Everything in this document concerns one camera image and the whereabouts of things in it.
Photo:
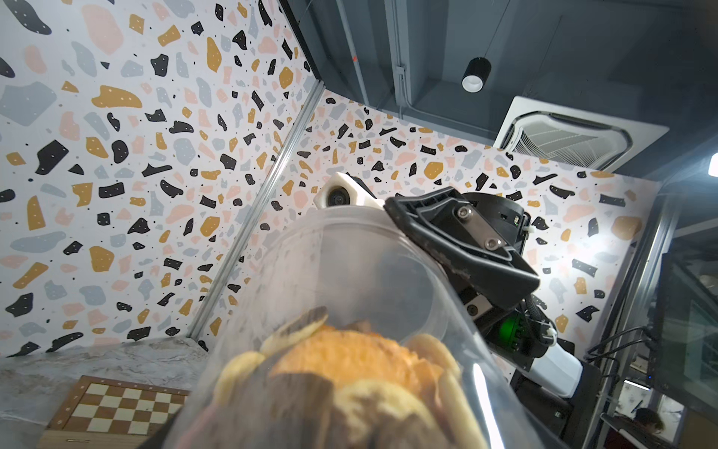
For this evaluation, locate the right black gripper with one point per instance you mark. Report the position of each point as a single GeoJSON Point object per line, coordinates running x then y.
{"type": "Point", "coordinates": [480, 239]}

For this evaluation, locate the clear plastic cookie jar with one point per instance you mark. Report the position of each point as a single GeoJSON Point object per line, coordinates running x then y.
{"type": "Point", "coordinates": [350, 336]}

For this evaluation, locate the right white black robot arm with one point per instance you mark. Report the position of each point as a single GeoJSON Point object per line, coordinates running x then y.
{"type": "Point", "coordinates": [557, 389]}

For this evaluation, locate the ceiling air conditioner vent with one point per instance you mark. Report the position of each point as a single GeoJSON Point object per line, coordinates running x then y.
{"type": "Point", "coordinates": [575, 137]}

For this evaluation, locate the black pendant ceiling lamp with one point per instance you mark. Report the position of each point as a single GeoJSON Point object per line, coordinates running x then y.
{"type": "Point", "coordinates": [476, 75]}

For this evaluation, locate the wooden chessboard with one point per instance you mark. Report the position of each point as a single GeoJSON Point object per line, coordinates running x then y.
{"type": "Point", "coordinates": [105, 413]}

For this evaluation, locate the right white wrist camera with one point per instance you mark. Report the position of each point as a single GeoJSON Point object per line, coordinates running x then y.
{"type": "Point", "coordinates": [342, 189]}

